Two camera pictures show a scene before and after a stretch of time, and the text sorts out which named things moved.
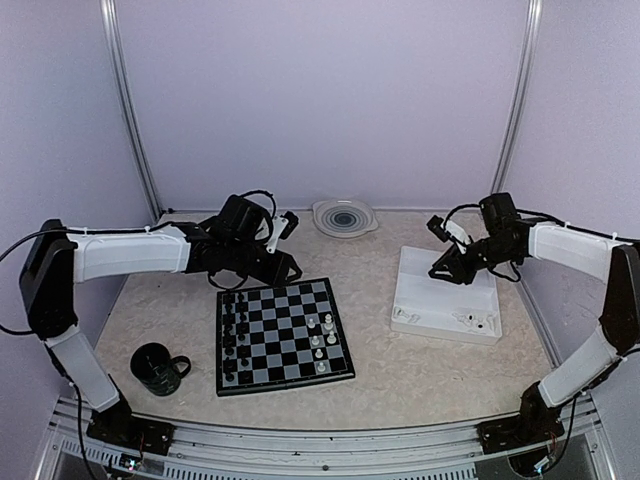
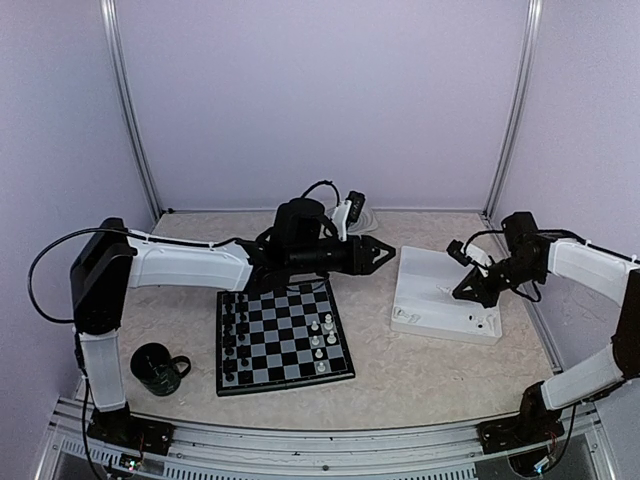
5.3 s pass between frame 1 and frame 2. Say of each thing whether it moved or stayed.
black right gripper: moved
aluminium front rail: stayed
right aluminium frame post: stayed
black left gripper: moved
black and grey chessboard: stayed
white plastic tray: stayed
